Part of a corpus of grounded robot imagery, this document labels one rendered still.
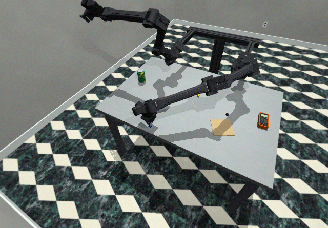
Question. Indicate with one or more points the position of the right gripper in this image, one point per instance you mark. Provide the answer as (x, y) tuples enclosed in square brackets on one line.
[(85, 15)]

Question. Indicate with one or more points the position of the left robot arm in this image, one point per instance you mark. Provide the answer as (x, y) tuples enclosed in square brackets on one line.
[(214, 84)]

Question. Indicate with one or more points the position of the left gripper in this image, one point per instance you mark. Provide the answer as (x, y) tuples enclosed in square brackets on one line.
[(149, 118)]

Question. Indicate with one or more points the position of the green and yellow drink can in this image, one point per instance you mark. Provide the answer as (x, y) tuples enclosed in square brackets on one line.
[(141, 75)]

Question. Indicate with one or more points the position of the tan mat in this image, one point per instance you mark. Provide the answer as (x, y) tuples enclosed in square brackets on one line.
[(222, 127)]

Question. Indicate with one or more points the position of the orange multimeter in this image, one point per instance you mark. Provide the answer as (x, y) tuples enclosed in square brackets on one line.
[(263, 121)]

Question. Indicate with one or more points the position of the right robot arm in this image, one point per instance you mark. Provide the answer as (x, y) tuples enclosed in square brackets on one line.
[(149, 19)]

